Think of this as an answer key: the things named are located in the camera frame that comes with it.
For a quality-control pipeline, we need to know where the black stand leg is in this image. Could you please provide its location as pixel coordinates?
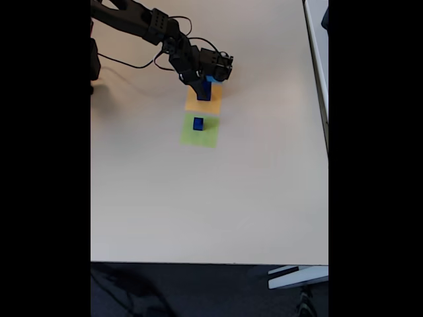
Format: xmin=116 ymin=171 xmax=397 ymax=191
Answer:
xmin=293 ymin=285 xmax=320 ymax=317

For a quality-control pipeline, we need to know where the medium blue cube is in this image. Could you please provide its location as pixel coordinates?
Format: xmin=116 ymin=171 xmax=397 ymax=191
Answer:
xmin=197 ymin=76 xmax=212 ymax=101

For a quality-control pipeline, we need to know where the white table foot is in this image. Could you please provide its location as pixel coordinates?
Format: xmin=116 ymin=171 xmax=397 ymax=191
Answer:
xmin=267 ymin=265 xmax=329 ymax=291

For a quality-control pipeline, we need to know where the black motor cable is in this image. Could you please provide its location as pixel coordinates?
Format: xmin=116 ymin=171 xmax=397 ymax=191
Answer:
xmin=168 ymin=15 xmax=229 ymax=57

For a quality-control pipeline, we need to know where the orange paper square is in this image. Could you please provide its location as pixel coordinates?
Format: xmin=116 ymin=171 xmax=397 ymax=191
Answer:
xmin=184 ymin=82 xmax=223 ymax=116

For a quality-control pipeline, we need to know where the thin black camera cable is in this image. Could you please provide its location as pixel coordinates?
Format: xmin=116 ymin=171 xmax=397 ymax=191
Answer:
xmin=97 ymin=49 xmax=178 ymax=73

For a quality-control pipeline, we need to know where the white side table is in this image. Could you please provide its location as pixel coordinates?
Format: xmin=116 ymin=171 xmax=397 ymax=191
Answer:
xmin=303 ymin=0 xmax=329 ymax=156

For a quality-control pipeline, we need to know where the green paper square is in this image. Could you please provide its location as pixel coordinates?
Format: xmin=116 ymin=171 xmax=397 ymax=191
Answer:
xmin=180 ymin=112 xmax=221 ymax=149

